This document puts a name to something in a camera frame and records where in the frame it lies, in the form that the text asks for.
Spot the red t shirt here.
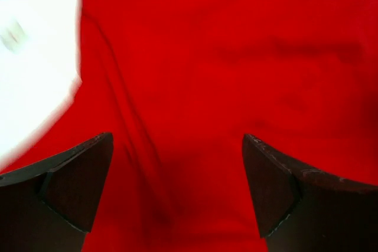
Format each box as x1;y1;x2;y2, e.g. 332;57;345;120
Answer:
7;0;377;251

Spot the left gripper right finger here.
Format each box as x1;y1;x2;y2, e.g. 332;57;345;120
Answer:
242;135;377;251

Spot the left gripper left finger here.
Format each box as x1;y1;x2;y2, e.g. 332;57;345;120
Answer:
1;133;113;252

